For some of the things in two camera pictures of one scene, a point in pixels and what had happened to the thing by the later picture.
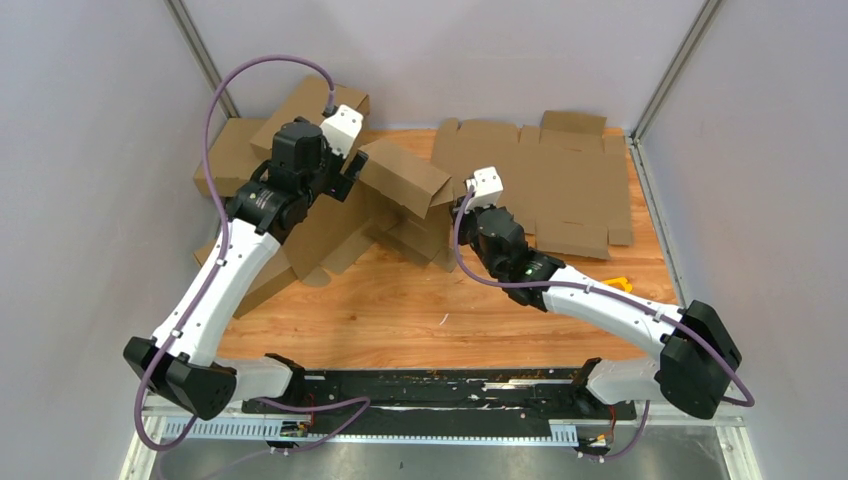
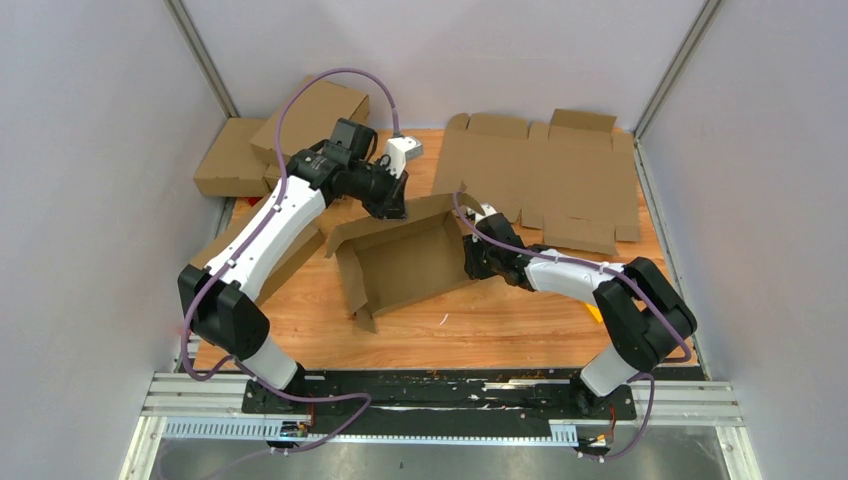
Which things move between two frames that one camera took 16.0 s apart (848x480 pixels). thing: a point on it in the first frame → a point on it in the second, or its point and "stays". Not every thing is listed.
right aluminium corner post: (706, 16) stays
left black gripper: (340, 183) → (392, 204)
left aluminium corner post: (199, 51) stays
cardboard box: (307, 101) stays
